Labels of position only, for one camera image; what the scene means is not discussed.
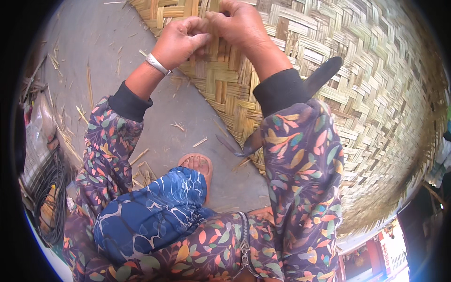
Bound person's left hand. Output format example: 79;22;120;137
152;16;214;72

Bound person's right hand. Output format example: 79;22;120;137
204;0;280;54

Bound woven bamboo mat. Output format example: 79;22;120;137
128;0;449;241

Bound dark curved billhook knife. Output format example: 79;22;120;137
215;56;344;158

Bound scattered bamboo slivers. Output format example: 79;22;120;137
45;0;252;187

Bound clear plastic bag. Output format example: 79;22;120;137
24;92;58;150

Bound person's legs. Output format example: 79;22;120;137
93;153;216;266

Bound person's body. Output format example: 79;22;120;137
63;203;344;282

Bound white green cloth bundle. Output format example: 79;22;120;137
424;106;451;188

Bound red building front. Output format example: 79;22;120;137
338;219;410;282

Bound silver bracelet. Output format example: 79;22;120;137
145;53;173;76

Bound coil of black cables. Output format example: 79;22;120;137
33;155;73;247

